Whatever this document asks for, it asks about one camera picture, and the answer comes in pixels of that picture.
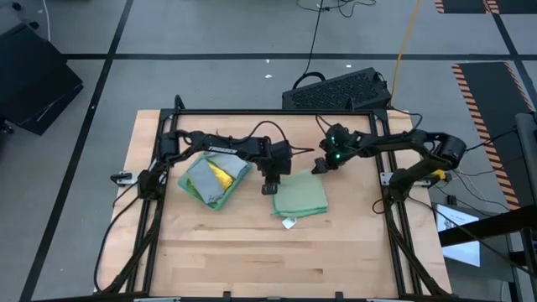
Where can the black hazard-striped floor mat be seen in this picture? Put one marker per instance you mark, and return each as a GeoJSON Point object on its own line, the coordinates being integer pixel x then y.
{"type": "Point", "coordinates": [461, 5]}
{"type": "Point", "coordinates": [491, 117]}

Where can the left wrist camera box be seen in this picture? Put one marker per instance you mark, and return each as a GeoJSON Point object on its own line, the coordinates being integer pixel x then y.
{"type": "Point", "coordinates": [283, 150]}

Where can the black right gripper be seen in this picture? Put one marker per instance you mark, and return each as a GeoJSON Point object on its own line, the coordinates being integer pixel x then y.
{"type": "Point", "coordinates": [335, 153]}

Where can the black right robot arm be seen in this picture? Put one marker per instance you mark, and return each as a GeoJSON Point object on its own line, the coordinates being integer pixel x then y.
{"type": "Point", "coordinates": [398, 142]}

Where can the black equipment case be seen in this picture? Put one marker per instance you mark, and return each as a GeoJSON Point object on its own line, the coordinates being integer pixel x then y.
{"type": "Point", "coordinates": [33, 84]}

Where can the yellow microfiber towel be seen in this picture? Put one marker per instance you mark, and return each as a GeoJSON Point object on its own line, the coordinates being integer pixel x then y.
{"type": "Point", "coordinates": [221, 177]}

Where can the teal translucent plastic bin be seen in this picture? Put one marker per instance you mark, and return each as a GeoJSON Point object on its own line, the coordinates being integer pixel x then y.
{"type": "Point", "coordinates": [184, 184]}

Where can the yellow power plug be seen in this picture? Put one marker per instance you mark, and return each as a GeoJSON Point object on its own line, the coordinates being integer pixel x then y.
{"type": "Point", "coordinates": [438, 174]}

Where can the smooth grey microfiber towel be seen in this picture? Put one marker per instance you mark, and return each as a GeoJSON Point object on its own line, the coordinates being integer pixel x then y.
{"type": "Point", "coordinates": [205, 180]}

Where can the white lit screen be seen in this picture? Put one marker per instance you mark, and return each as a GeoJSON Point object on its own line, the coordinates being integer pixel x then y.
{"type": "Point", "coordinates": [459, 247]}

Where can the black perforated computer case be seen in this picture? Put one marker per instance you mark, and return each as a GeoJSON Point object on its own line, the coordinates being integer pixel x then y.
{"type": "Point", "coordinates": [335, 92]}

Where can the black stand bar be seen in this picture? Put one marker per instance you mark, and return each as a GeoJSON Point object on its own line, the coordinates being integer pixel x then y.
{"type": "Point", "coordinates": [482, 226]}

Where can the pale green microfiber towel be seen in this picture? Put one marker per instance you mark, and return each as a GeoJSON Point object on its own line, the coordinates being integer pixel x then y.
{"type": "Point", "coordinates": [300, 195]}

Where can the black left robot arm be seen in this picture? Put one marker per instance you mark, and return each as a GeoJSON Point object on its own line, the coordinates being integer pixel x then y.
{"type": "Point", "coordinates": [218, 147]}

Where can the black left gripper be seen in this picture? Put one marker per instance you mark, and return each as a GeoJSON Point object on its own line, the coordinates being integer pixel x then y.
{"type": "Point", "coordinates": [272, 168]}

